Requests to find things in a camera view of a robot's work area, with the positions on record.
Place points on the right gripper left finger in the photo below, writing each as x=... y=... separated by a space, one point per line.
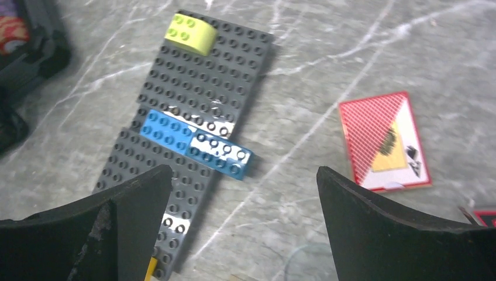
x=108 y=235

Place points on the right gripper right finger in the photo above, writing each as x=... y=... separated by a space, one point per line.
x=375 y=238

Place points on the small yellow lego brick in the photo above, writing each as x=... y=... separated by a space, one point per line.
x=150 y=269

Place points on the red playing card deck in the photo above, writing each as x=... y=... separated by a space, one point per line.
x=383 y=144

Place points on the lower grey lego baseplate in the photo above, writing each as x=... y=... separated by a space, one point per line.
x=188 y=182

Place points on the grey lego baseplate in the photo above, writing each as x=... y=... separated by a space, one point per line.
x=188 y=182
x=210 y=92

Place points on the light blue lego brick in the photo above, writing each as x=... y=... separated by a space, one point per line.
x=167 y=131

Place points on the red triangular dealer button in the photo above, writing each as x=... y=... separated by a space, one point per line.
x=483 y=216

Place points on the dark blue lego brick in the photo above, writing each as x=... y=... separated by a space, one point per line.
x=219 y=154

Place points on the upper grey lego baseplate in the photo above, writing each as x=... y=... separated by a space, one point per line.
x=210 y=92

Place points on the black poker chip case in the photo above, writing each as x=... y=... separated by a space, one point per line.
x=34 y=48

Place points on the lime green lego brick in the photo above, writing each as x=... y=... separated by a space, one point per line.
x=191 y=34

